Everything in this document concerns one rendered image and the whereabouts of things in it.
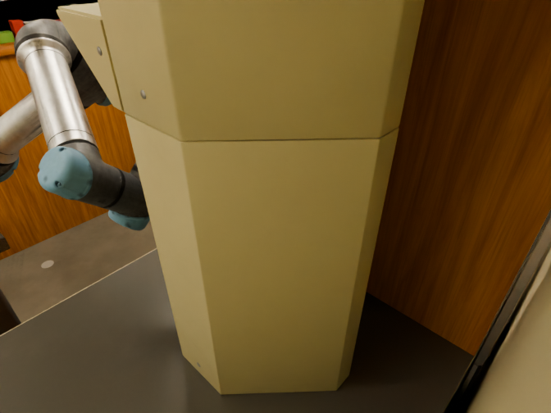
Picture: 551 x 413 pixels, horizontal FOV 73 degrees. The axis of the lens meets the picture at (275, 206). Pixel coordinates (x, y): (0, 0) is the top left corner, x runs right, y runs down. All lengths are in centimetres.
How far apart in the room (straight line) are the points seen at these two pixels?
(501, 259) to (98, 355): 72
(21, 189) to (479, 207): 243
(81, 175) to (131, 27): 31
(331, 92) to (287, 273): 23
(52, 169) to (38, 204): 207
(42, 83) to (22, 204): 193
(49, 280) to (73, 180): 191
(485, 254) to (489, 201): 9
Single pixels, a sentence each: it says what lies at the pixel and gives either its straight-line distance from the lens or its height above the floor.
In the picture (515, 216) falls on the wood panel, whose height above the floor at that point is 125.
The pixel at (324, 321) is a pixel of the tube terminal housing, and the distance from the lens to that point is 56.
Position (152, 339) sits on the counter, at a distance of 81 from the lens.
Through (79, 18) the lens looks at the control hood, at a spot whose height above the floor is 150.
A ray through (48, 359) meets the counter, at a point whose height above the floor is 94.
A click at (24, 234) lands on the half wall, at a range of 279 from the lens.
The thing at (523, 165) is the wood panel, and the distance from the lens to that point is 61.
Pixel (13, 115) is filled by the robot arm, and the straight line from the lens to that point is 114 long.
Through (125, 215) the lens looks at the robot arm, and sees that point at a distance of 74.
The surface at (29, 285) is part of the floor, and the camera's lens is 255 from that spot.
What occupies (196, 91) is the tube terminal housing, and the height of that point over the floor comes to 146.
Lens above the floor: 157
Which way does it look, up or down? 35 degrees down
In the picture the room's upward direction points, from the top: straight up
